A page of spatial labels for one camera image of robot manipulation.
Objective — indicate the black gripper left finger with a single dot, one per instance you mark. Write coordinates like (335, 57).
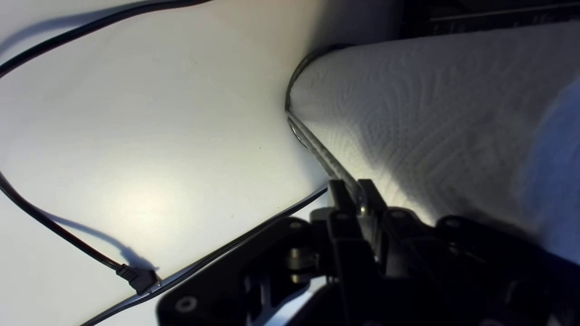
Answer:
(241, 272)

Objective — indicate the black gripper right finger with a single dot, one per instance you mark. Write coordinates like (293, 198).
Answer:
(471, 272)

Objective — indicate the silver paper towel holder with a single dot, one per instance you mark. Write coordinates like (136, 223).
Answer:
(322, 158)

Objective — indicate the white paper towel roll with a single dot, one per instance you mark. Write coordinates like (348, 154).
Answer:
(435, 120)

